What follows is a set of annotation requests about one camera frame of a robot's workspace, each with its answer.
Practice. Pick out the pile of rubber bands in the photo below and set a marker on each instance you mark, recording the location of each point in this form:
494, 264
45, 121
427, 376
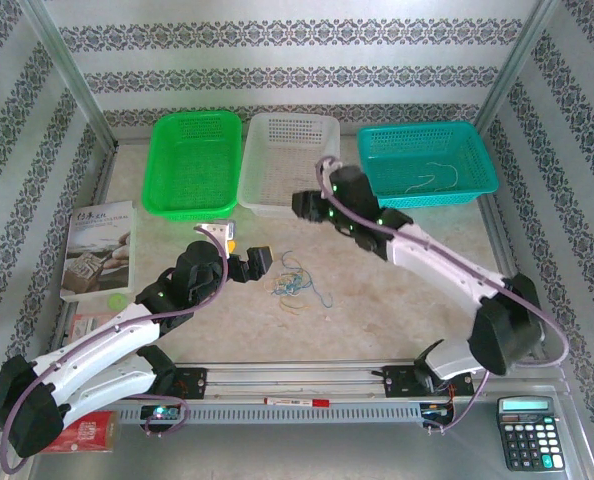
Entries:
289, 287

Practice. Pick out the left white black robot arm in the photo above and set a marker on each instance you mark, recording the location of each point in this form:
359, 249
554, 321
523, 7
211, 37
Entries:
107, 332

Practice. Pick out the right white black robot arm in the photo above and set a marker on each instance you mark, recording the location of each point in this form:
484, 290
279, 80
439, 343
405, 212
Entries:
442, 265

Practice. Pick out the white plastic basket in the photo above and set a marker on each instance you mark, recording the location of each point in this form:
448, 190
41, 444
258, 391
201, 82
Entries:
282, 160

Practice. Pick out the teal plastic basket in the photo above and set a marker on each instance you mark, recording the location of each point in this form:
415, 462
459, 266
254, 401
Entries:
402, 150

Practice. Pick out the small green disc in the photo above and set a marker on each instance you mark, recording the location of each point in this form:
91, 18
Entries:
115, 300

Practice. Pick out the book with photo cover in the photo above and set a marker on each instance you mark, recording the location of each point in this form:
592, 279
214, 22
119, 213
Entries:
97, 250

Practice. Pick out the green plastic basket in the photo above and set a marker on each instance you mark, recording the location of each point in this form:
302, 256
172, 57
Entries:
192, 165

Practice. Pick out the red and white card box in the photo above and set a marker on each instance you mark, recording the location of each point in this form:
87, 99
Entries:
84, 327

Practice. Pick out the aluminium table edge strip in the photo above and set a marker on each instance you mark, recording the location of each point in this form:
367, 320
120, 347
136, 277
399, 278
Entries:
498, 240
106, 170

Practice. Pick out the red and white marker pen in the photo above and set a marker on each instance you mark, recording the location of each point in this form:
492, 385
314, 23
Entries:
297, 401

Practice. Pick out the small lit circuit board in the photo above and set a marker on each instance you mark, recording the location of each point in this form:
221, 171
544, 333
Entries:
159, 412
434, 410

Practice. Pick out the red packet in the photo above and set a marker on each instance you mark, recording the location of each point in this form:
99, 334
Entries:
92, 432

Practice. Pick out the black calculator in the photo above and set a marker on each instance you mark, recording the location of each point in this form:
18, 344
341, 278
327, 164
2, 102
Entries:
527, 440

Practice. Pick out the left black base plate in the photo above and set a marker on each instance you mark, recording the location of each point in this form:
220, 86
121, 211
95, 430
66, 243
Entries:
194, 382

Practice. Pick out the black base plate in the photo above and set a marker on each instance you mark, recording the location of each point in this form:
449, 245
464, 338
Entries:
399, 382
194, 382

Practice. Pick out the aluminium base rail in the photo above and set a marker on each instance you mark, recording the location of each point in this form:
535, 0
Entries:
297, 380

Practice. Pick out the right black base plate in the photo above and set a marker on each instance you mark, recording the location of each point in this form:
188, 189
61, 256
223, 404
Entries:
399, 382

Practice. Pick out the aluminium frame post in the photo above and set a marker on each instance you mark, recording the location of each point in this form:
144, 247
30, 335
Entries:
68, 70
519, 65

